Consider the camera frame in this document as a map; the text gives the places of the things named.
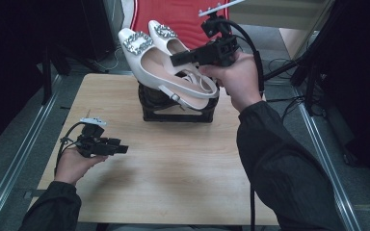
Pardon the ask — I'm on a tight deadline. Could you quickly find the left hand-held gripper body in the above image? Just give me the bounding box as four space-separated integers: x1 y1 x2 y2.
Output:
76 116 118 159

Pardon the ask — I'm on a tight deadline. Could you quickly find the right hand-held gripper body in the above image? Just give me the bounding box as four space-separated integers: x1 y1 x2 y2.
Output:
198 0 247 67

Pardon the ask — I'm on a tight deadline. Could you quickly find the red and black shoe rack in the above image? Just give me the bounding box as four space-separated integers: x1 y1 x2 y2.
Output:
128 0 232 123

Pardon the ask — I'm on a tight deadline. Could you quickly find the white heeled shoe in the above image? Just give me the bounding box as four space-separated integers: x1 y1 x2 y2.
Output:
118 28 220 111
147 19 219 94

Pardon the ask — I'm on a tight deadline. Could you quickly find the person's left hand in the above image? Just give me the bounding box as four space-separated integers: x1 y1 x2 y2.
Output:
55 146 109 187

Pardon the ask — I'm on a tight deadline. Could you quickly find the person's right hand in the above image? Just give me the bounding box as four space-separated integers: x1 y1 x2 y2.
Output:
198 52 265 114

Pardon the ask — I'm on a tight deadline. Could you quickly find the beige panel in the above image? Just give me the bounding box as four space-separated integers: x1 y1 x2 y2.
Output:
278 27 321 61

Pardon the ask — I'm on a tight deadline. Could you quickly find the grey cabinet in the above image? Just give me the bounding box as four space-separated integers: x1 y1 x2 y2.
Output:
102 0 125 44

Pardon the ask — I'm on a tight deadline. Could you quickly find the black tripod stand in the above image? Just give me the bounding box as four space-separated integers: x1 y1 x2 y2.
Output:
263 30 335 116

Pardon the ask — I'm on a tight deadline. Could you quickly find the black curtain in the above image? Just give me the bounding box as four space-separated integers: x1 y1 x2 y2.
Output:
304 0 370 196
0 0 105 153

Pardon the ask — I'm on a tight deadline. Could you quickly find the white floor cable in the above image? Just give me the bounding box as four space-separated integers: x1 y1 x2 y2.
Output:
92 46 130 74

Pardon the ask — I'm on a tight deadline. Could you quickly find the metal floor rail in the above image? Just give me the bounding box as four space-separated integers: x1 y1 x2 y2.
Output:
292 86 364 231
0 74 63 231

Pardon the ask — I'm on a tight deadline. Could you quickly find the black stand post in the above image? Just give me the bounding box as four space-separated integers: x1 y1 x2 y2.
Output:
40 44 54 106

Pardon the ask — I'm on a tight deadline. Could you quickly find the grey table bracket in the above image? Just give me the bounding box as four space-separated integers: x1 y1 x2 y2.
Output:
23 189 42 200

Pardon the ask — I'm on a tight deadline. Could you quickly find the black floor cable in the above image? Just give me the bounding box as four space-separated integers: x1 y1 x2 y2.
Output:
266 57 306 129

